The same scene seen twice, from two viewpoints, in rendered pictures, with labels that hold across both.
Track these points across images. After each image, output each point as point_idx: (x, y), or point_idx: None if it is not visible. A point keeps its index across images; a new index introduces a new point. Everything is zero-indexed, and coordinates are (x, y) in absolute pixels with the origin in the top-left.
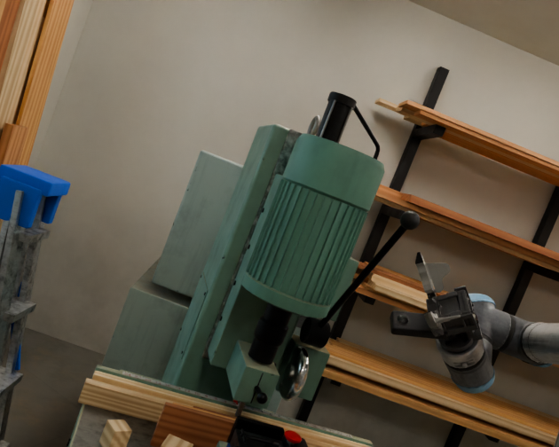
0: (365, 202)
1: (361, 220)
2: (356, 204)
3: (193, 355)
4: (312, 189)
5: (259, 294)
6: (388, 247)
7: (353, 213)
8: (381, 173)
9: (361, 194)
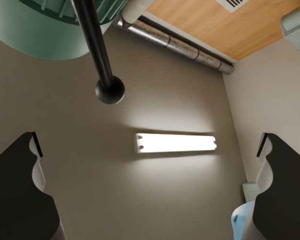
0: (104, 27)
1: (108, 13)
2: (115, 16)
3: None
4: None
5: None
6: (105, 46)
7: (121, 9)
8: (78, 55)
9: (107, 27)
